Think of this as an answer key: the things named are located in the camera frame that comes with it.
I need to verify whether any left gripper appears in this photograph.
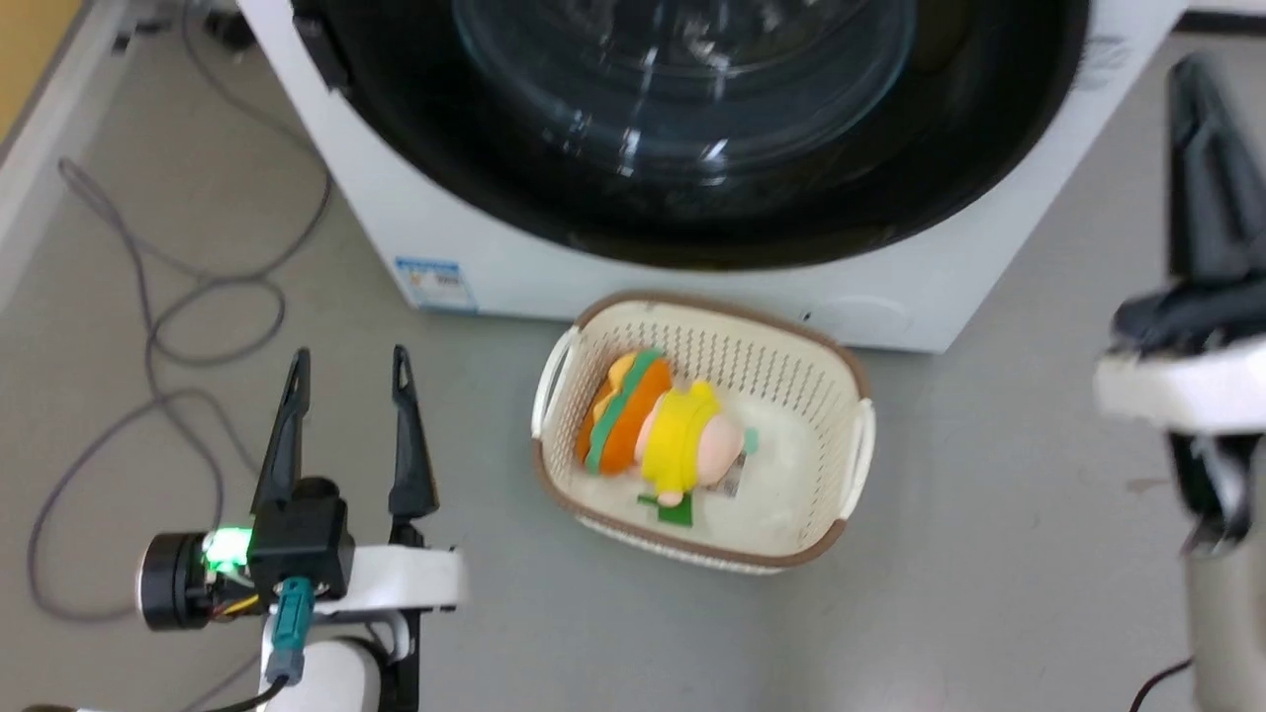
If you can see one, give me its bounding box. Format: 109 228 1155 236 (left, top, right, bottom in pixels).
136 344 466 632

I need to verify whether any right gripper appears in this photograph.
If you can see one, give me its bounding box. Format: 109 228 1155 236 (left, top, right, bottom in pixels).
1093 53 1266 434

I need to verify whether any black round washing machine door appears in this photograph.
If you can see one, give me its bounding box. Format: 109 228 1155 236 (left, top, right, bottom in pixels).
291 0 1091 272

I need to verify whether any white front-load washing machine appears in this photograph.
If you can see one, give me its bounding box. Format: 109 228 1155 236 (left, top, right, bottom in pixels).
237 0 1190 354

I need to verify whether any blue energy label sticker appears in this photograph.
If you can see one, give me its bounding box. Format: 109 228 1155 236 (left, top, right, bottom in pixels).
394 256 479 314

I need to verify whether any hamburger plush toy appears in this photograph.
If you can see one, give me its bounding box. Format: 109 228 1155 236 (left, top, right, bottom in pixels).
575 348 676 477

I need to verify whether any green fabric tag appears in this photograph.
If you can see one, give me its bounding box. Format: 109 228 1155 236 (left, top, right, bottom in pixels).
637 492 696 528

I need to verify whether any yellow-dressed doll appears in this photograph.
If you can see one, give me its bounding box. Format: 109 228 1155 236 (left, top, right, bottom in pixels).
634 381 761 509

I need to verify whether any white baseboard trim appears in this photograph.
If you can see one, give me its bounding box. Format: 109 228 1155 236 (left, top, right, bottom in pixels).
0 0 135 308

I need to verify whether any cream plastic laundry basket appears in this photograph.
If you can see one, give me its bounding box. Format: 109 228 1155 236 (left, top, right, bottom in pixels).
530 291 877 576

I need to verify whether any teal-plug black camera cable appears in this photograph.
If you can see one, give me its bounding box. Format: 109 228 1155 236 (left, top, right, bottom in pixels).
193 578 317 712

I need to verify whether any grey floor cable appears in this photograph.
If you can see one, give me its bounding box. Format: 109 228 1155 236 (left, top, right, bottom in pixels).
27 0 334 625

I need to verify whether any black wall plug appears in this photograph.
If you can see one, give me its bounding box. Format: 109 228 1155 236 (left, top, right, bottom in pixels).
201 8 260 53

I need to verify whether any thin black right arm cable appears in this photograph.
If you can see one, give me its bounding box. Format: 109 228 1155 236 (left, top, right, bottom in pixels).
1128 657 1196 712

